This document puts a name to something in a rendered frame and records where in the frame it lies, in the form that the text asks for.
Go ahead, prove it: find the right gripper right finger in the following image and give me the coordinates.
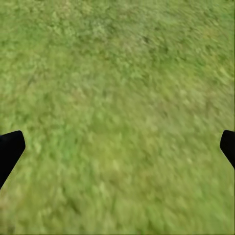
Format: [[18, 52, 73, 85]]
[[220, 130, 235, 168]]

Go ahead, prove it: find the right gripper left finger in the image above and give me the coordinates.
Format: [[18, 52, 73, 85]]
[[0, 130, 25, 188]]

